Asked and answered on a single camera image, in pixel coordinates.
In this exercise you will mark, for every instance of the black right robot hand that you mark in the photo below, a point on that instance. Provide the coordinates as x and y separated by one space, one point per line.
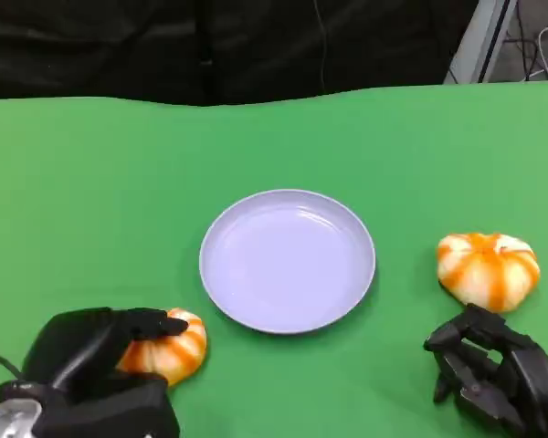
520 383

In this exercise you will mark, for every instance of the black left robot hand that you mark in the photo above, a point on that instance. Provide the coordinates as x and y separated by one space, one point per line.
82 342

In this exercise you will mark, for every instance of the orange and white bread roll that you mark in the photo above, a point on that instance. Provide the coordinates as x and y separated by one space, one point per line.
488 271
178 356

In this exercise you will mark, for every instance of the green table cloth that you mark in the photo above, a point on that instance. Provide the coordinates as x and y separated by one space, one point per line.
119 205

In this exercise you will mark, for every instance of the lilac plate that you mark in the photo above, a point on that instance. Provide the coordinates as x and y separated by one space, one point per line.
287 262

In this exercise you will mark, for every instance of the black backdrop curtain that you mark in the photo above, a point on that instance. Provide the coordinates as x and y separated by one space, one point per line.
164 45

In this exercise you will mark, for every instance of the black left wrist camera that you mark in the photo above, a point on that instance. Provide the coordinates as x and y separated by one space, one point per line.
119 410

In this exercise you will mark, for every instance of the grey metal frame post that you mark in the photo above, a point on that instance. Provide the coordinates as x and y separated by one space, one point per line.
481 41

